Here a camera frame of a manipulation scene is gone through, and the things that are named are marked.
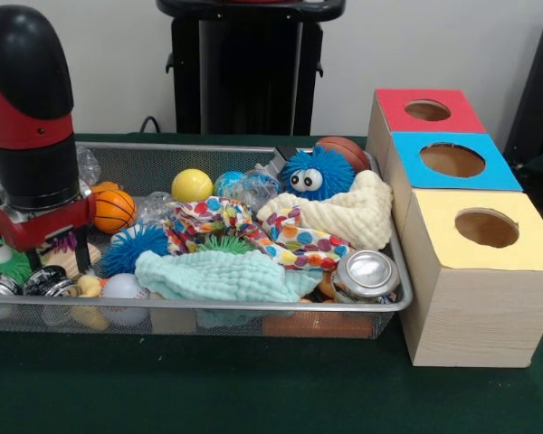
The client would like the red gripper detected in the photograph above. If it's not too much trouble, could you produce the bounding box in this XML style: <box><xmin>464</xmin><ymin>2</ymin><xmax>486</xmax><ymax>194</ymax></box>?
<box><xmin>0</xmin><ymin>193</ymin><xmax>98</xmax><ymax>275</ymax></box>

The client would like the small yellow duck plush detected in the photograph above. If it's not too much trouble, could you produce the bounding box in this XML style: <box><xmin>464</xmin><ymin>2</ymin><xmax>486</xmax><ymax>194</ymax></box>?
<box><xmin>76</xmin><ymin>273</ymin><xmax>106</xmax><ymax>298</ymax></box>

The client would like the polka dot cloth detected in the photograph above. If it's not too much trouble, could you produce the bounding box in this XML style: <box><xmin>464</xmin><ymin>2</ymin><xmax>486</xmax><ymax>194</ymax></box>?
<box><xmin>255</xmin><ymin>205</ymin><xmax>350</xmax><ymax>271</ymax></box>

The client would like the cream knit cloth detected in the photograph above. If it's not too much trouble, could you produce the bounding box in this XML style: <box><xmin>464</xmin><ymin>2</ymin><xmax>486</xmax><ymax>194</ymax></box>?
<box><xmin>256</xmin><ymin>170</ymin><xmax>394</xmax><ymax>252</ymax></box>

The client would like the shallow silver mesh bin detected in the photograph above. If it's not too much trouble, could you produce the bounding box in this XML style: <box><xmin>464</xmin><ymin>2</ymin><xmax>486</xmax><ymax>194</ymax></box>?
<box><xmin>0</xmin><ymin>140</ymin><xmax>414</xmax><ymax>339</ymax></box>

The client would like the wooden box with three holes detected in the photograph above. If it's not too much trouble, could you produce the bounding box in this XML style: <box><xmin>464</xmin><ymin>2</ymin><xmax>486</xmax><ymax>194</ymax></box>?
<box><xmin>366</xmin><ymin>88</ymin><xmax>543</xmax><ymax>368</ymax></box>

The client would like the purple spiky ball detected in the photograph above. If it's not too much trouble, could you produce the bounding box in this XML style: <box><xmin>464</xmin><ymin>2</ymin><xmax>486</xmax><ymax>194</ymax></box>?
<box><xmin>48</xmin><ymin>233</ymin><xmax>79</xmax><ymax>255</ymax></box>

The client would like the green fuzzy toy with eyes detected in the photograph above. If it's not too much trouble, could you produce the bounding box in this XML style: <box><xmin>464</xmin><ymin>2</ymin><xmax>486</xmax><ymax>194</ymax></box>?
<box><xmin>0</xmin><ymin>234</ymin><xmax>33</xmax><ymax>285</ymax></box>

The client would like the orange toy basketball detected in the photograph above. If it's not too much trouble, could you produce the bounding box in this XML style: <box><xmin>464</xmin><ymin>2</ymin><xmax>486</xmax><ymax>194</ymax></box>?
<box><xmin>92</xmin><ymin>188</ymin><xmax>138</xmax><ymax>235</ymax></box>

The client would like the mint green cloth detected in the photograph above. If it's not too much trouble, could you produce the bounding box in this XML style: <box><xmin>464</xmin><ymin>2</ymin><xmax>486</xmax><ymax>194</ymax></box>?
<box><xmin>134</xmin><ymin>250</ymin><xmax>322</xmax><ymax>303</ymax></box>

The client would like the silver drink can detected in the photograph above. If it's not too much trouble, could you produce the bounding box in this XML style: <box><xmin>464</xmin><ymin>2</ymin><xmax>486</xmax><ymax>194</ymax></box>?
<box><xmin>332</xmin><ymin>250</ymin><xmax>400</xmax><ymax>304</ymax></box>

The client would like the black upright board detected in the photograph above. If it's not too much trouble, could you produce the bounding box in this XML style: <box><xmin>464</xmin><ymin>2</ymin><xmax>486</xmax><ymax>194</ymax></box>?
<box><xmin>502</xmin><ymin>7</ymin><xmax>543</xmax><ymax>157</ymax></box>

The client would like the black cable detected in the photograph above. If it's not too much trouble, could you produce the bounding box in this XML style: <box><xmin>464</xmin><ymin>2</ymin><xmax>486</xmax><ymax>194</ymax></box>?
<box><xmin>138</xmin><ymin>116</ymin><xmax>165</xmax><ymax>134</ymax></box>

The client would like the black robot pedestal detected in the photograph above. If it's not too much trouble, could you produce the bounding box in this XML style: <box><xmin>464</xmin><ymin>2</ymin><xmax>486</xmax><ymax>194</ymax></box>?
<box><xmin>156</xmin><ymin>0</ymin><xmax>348</xmax><ymax>136</ymax></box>

